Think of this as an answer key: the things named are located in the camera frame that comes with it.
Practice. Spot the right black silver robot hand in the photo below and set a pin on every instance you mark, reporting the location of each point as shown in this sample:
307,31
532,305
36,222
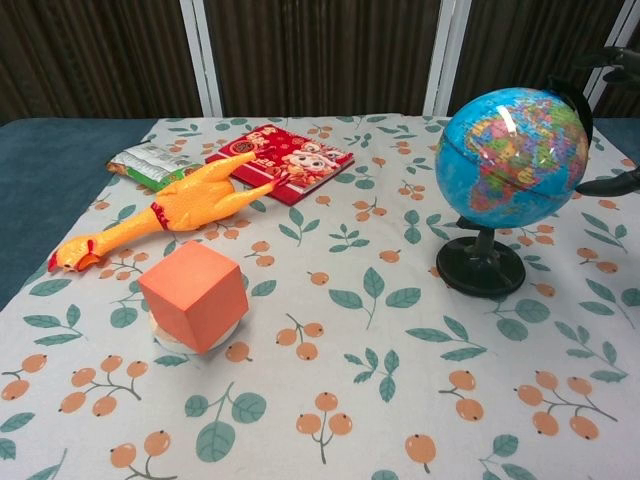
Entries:
625,62

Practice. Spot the blue desk globe black stand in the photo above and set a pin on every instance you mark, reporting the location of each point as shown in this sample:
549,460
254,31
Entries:
510,160

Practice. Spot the dark slatted partition screen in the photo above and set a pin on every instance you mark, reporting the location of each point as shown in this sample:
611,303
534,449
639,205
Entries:
325,50

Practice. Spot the red desk calendar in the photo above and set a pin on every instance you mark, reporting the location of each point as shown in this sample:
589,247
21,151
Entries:
310,165

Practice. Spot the leaf and berry print tablecloth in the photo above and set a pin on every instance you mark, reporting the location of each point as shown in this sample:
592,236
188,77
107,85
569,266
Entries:
350,350

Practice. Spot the yellow rubber chicken toy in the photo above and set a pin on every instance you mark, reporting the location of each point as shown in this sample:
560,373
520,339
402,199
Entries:
200,200

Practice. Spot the orange cube box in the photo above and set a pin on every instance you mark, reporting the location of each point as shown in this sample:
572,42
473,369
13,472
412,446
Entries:
195,295

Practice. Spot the green silver snack packet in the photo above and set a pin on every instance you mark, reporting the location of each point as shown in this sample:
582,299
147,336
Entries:
145,162

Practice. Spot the white round disc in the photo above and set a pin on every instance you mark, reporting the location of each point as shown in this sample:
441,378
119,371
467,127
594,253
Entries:
165,341

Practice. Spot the white screen frame post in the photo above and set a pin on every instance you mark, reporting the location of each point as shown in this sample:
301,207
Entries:
619,27
202,55
445,55

